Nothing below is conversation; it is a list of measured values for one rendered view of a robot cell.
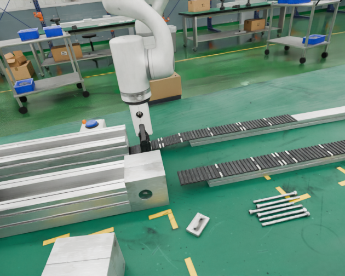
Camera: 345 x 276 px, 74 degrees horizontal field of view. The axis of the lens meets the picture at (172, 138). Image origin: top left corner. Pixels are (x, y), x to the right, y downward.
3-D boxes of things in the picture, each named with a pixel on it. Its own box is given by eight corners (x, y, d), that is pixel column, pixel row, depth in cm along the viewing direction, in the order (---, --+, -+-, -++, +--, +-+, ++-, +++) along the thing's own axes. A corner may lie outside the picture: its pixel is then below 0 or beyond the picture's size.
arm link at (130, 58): (154, 81, 67) (122, 84, 67) (147, 32, 60) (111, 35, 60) (151, 91, 60) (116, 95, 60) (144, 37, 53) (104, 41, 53)
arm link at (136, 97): (151, 91, 60) (153, 102, 62) (148, 81, 68) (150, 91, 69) (119, 96, 59) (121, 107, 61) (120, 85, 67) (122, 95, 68)
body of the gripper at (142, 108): (151, 99, 61) (156, 136, 67) (148, 87, 70) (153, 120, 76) (122, 104, 60) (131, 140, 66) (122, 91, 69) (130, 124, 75)
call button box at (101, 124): (108, 132, 88) (104, 118, 85) (106, 146, 80) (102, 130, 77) (86, 136, 87) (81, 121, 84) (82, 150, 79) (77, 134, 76)
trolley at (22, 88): (82, 87, 387) (62, 19, 334) (90, 96, 346) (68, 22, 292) (14, 104, 349) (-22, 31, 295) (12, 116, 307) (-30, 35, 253)
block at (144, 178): (162, 171, 66) (158, 144, 61) (169, 204, 55) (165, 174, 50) (131, 177, 65) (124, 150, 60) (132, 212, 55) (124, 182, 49)
